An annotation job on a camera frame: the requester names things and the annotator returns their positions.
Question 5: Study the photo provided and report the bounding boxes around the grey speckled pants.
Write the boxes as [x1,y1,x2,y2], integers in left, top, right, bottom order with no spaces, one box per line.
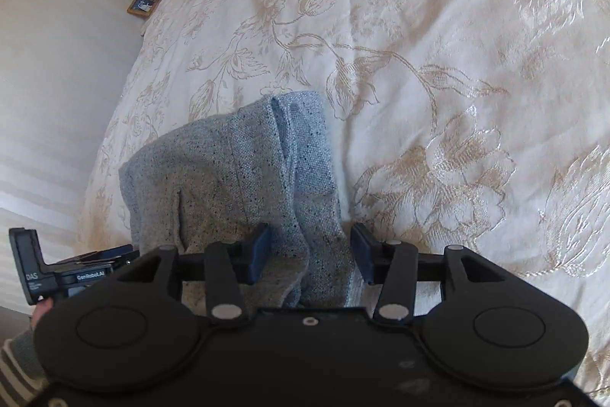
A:
[119,91,361,309]

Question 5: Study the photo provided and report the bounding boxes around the striped grey sleeve forearm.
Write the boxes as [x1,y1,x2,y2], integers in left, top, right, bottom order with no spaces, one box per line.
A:
[0,328,48,407]

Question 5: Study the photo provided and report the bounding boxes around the person's left hand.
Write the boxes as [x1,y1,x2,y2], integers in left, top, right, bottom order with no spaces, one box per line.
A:
[30,299,54,330]

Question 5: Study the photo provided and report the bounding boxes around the cream embroidered bedspread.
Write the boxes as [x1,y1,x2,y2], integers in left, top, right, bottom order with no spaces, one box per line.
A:
[79,0,609,405]

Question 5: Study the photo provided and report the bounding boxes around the wooden photo frame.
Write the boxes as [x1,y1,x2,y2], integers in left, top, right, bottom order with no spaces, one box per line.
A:
[126,0,160,18]

